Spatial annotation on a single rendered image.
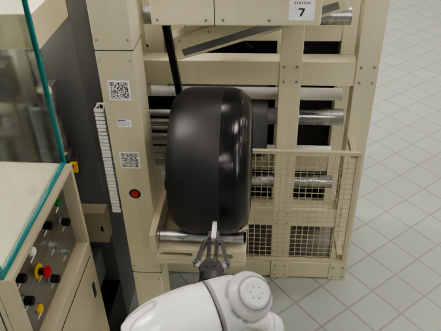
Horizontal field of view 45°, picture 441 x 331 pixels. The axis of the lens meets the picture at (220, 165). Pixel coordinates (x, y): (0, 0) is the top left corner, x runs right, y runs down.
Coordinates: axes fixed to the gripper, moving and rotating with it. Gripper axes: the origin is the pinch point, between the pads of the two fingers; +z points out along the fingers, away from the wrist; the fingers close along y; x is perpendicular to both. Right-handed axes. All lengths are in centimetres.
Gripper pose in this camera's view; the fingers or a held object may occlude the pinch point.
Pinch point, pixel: (214, 231)
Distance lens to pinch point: 187.9
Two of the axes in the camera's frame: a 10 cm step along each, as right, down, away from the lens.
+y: -10.0, -0.2, 0.8
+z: 0.6, -7.7, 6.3
